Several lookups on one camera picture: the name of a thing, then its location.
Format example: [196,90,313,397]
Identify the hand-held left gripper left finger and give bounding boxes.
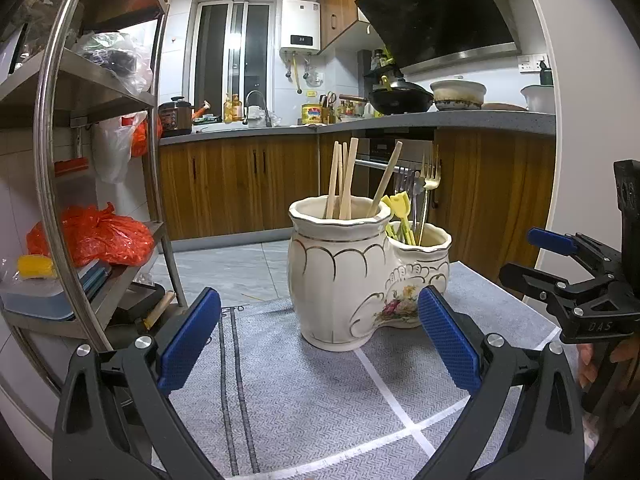
[52,287,223,480]

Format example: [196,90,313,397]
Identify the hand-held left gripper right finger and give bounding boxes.
[417,285,586,480]

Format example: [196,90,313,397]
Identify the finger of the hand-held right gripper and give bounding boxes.
[528,227,626,282]
[499,262,628,345]

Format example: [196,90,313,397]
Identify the cream floral ceramic utensil holder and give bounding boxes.
[288,195,452,352]

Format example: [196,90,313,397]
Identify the person's right hand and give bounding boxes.
[577,335,640,390]

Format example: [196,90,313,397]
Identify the black box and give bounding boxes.
[112,282,168,326]

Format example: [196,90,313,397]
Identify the wooden side base cabinet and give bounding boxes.
[432,127,556,301]

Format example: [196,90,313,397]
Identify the blue tray stack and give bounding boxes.
[82,259,112,301]

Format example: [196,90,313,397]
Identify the grey lined table mat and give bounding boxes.
[150,260,581,480]

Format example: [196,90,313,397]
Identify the white plastic container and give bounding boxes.
[520,85,556,113]

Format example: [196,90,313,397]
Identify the orange plastic bag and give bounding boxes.
[26,202,156,268]

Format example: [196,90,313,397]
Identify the grey kitchen countertop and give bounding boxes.
[159,111,557,147]

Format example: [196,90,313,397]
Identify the clear lidded plastic container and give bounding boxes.
[0,274,83,320]

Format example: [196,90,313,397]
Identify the wooden base cabinets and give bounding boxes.
[159,135,321,241]

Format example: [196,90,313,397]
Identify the yellow corn cob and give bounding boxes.
[17,255,55,280]

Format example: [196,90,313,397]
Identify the white cooking pot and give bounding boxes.
[430,79,487,111]

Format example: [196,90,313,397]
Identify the built-in steel oven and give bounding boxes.
[357,132,436,211]

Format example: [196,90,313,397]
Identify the white plastic bag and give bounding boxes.
[95,112,151,184]

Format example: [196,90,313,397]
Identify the black wok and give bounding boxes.
[340,76,435,115]

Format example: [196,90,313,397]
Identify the orange mesh bag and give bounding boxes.
[131,116,163,157]

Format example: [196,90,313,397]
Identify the red box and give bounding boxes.
[54,157,90,177]

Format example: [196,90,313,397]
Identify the dark red rice cooker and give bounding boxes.
[158,96,193,137]

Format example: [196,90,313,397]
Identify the yellow oil bottles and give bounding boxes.
[223,92,244,123]

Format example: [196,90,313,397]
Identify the sauce bottles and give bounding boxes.
[337,100,373,121]

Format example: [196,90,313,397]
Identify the metal sink faucet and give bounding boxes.
[243,90,273,128]

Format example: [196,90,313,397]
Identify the black range hood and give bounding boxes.
[356,0,521,75]

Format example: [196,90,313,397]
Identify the stainless steel shelf rack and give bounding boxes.
[0,0,188,361]

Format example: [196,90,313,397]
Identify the kitchen window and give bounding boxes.
[192,1,275,121]

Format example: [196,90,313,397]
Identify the clear bag with dark contents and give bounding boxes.
[72,32,153,93]

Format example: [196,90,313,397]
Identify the white water heater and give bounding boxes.
[279,0,322,56]

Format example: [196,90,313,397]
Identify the clear bag of dried goods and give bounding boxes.
[10,0,83,71]

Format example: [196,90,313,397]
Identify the wooden tool handle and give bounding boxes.
[144,291,177,331]

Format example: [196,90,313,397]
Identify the wall spice shelf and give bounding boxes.
[362,47,401,78]

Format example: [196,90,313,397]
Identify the wooden wall cabinet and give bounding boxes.
[316,0,406,53]

